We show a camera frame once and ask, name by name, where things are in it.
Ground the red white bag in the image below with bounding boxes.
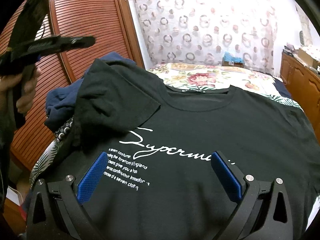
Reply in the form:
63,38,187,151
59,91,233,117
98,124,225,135
3,186,27,235

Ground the wooden sideboard cabinet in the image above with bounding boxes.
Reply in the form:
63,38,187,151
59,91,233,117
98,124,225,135
280,53,320,139

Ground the person's left hand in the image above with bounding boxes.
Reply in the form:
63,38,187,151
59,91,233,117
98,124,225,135
1,67,41,115

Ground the navy blue garment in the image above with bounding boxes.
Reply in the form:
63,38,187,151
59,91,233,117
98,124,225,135
45,52,148,132

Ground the cardboard box on sideboard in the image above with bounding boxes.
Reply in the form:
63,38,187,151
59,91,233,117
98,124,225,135
297,48,319,69

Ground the brown louvered wardrobe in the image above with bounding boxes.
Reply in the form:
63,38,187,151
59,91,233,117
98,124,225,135
1,0,144,172

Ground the floral leaf bed blanket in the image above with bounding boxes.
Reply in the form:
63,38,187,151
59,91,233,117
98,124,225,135
29,63,300,185

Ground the blue item on box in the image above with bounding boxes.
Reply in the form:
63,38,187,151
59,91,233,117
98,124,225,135
222,52,245,68

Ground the circle patterned curtain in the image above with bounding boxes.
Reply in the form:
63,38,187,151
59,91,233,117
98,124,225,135
133,0,277,73

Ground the black printed t-shirt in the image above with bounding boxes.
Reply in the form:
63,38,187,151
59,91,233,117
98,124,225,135
44,59,319,239

